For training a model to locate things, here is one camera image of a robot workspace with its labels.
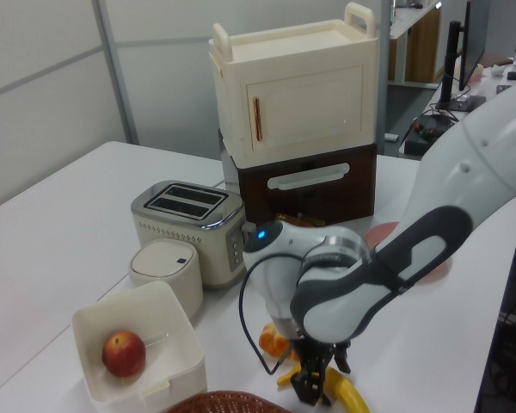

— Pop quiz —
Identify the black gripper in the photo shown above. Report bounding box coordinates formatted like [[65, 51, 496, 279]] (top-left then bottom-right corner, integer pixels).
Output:
[[291, 335, 353, 406]]

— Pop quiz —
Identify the yellow toy banana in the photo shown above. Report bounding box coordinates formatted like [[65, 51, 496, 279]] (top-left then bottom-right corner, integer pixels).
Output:
[[276, 365, 370, 413]]

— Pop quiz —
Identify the cream square plastic container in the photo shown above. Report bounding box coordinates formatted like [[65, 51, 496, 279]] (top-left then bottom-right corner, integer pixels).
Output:
[[71, 280, 207, 413]]

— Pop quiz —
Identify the peeled orange toy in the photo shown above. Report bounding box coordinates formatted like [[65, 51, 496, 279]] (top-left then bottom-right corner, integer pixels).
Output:
[[257, 323, 300, 361]]

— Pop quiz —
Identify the brown wicker basket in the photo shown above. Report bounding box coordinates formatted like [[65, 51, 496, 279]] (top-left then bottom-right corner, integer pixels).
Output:
[[165, 389, 293, 413]]

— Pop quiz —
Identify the pink plastic plate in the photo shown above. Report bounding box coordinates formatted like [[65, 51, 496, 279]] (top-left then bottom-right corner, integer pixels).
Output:
[[365, 221, 452, 285]]

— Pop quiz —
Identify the brown drawer unit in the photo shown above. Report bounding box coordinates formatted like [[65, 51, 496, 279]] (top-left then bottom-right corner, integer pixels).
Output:
[[218, 128, 378, 225]]

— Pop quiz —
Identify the small cream lidded bin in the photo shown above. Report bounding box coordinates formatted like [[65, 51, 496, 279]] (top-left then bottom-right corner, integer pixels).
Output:
[[127, 239, 205, 320]]

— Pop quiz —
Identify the cream and chrome toaster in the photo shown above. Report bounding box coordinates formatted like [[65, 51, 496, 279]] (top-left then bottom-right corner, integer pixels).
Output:
[[130, 179, 257, 290]]

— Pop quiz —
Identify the red toy apple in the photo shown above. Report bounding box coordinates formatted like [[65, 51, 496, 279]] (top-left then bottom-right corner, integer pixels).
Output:
[[101, 330, 147, 379]]

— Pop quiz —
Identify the black electronics box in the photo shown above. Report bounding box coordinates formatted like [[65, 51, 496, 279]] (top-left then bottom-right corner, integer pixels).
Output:
[[402, 114, 457, 157]]

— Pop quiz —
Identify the cream plastic cabinet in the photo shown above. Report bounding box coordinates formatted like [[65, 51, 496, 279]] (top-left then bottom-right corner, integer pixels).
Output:
[[208, 1, 378, 157]]

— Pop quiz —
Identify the black monitor stand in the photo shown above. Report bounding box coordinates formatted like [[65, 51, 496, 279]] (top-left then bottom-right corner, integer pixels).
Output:
[[435, 20, 487, 114]]

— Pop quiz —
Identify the wooden shelf unit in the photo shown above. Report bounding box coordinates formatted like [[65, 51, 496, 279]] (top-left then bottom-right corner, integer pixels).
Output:
[[388, 0, 442, 86]]

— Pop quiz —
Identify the black computer monitor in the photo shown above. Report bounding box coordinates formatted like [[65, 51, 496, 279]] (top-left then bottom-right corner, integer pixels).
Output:
[[458, 0, 488, 91]]

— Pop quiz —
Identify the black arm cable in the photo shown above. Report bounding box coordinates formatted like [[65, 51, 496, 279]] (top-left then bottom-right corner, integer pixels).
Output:
[[239, 253, 306, 375]]

